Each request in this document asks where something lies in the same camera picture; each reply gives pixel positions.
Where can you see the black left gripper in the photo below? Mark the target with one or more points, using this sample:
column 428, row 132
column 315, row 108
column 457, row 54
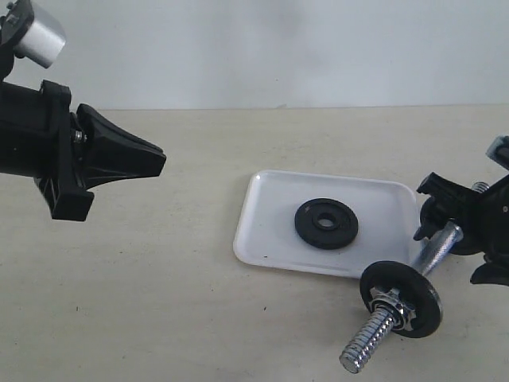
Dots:
column 65, row 153

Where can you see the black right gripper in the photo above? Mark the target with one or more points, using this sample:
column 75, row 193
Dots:
column 483, row 216

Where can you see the chrome threaded dumbbell bar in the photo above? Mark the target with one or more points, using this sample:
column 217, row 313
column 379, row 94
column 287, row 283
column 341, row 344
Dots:
column 362, row 346

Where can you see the chrome star collar nut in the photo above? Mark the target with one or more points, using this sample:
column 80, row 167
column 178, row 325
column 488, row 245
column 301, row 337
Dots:
column 403, row 312

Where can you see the white rectangular plastic tray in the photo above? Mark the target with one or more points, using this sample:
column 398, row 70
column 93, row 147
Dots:
column 387, row 213

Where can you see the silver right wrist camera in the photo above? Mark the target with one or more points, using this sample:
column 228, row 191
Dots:
column 498, row 151

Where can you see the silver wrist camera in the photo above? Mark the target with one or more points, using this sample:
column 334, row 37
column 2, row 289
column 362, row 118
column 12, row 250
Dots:
column 28, row 30
column 498, row 151

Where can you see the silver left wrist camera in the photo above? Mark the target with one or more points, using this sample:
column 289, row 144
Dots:
column 28, row 30

